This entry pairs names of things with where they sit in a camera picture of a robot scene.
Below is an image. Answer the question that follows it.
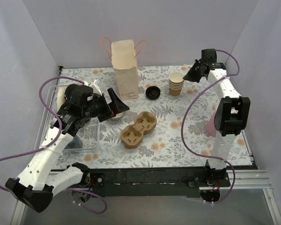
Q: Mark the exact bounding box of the brown cardboard cup carrier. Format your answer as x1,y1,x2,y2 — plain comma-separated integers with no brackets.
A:
120,111,157,149

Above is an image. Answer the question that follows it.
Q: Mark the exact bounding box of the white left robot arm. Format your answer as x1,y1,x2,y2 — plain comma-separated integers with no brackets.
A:
5,84,130,212

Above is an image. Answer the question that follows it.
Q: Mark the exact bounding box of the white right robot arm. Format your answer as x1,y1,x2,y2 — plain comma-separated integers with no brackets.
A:
183,49,251,186

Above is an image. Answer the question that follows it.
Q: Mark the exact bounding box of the beige paper takeout bag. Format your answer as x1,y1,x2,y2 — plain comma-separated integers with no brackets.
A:
100,37,147,100

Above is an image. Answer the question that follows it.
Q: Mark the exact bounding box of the patterned ceramic bowl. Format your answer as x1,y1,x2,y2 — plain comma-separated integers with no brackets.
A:
112,112,125,120

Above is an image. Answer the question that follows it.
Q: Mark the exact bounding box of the stack of brown paper cups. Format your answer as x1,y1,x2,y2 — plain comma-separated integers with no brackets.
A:
168,72,184,98

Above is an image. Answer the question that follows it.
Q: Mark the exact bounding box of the black plastic cup lid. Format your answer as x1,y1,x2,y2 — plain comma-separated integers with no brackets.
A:
145,86,161,100

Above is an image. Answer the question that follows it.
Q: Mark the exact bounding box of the floral table mat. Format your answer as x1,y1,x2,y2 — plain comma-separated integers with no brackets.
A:
36,64,254,170

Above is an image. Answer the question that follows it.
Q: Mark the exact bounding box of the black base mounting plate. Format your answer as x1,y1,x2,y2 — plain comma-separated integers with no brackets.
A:
90,166,217,198

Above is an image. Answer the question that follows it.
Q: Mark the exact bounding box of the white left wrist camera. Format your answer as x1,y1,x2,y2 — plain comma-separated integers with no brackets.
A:
83,79,102,95

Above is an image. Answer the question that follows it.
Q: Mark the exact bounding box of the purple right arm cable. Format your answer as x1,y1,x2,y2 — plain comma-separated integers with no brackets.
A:
181,48,240,205

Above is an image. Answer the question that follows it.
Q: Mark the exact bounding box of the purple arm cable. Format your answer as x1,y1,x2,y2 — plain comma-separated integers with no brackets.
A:
181,48,240,205
0,77,107,214

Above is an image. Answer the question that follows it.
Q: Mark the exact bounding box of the white wire dish rack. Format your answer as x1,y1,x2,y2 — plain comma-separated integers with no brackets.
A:
49,84,100,152

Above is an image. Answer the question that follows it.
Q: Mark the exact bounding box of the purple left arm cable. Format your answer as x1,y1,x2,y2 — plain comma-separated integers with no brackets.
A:
0,77,107,214

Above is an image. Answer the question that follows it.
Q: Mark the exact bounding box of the aluminium frame rail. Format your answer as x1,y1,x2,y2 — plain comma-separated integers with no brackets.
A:
12,169,281,225

